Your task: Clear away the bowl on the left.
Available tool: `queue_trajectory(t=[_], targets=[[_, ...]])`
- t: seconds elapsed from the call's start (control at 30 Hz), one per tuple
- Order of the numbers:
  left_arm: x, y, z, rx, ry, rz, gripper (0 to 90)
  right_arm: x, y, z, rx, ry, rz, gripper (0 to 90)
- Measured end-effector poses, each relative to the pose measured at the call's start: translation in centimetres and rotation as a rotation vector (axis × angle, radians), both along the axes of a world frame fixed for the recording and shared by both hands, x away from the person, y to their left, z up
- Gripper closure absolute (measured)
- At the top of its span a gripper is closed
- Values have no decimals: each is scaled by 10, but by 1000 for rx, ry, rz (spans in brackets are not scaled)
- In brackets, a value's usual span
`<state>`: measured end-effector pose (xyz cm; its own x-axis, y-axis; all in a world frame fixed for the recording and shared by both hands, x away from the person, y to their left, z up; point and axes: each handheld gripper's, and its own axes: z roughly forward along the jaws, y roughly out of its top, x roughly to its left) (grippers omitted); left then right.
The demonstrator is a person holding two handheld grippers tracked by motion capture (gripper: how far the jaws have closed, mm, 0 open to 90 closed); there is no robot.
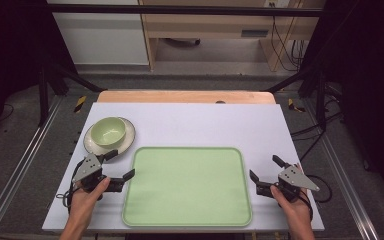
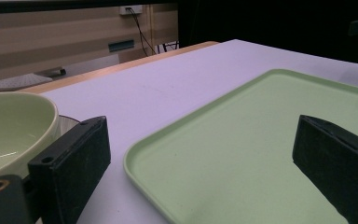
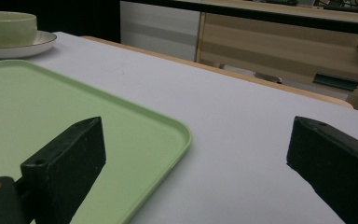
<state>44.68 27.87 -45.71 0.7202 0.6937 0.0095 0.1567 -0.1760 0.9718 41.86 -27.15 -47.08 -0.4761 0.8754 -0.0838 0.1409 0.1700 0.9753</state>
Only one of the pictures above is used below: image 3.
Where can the light green plastic tray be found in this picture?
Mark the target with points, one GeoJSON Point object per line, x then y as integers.
{"type": "Point", "coordinates": [43, 109]}

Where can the white cabinet panel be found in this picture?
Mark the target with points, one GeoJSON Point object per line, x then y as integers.
{"type": "Point", "coordinates": [160, 29]}

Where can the pale green cup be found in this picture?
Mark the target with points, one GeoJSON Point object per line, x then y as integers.
{"type": "Point", "coordinates": [7, 29]}

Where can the white saucer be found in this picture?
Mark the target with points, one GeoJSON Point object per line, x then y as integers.
{"type": "Point", "coordinates": [28, 48]}

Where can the dark green flat bar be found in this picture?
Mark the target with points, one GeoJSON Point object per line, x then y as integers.
{"type": "Point", "coordinates": [335, 81]}

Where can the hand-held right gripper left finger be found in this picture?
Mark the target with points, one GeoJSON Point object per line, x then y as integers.
{"type": "Point", "coordinates": [68, 158]}

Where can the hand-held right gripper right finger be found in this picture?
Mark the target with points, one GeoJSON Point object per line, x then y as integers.
{"type": "Point", "coordinates": [332, 158]}

